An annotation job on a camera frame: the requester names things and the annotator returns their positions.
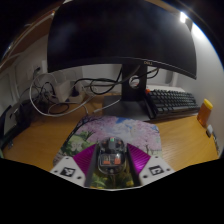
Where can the wooden wall shelf unit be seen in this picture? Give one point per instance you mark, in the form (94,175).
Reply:
(20,45)

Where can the black computer monitor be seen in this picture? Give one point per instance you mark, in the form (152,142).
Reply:
(116,33)

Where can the floral print mouse pad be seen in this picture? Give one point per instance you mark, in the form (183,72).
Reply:
(133,130)

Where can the transparent computer mouse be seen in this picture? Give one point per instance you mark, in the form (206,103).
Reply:
(111,156)

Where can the small white block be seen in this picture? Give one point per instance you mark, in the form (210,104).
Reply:
(209,130)

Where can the bright lamp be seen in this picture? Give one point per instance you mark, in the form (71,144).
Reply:
(183,17)

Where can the black keyboard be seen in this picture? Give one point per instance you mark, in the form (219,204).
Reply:
(173,101)

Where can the white wall outlet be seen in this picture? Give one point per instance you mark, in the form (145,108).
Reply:
(35,70)

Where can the orange bottle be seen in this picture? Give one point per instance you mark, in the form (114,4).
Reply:
(204,115)

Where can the white power strip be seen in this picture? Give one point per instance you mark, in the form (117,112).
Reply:
(63,91)

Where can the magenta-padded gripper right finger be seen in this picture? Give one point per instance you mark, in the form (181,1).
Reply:
(155,170)

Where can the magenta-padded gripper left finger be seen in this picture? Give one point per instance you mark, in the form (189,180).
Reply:
(66,170)

